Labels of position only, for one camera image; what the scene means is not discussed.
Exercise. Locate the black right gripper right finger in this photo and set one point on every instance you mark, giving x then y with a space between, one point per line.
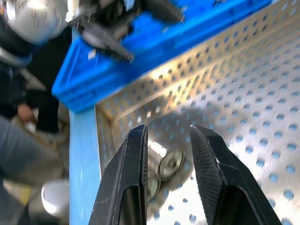
218 182

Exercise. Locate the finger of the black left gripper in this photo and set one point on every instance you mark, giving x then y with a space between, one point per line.
161 9
110 44

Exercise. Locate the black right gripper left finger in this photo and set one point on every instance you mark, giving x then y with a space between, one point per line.
122 178

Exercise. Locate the blue compartment tray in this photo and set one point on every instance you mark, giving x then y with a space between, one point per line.
105 79

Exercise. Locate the blue plastic table cover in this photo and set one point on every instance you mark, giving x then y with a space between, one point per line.
82 152

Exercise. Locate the perforated metal tray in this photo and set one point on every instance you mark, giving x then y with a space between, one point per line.
234 105

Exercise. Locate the white rounded object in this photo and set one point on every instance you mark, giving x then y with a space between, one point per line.
56 199

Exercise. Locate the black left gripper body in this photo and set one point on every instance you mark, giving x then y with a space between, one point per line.
112 16

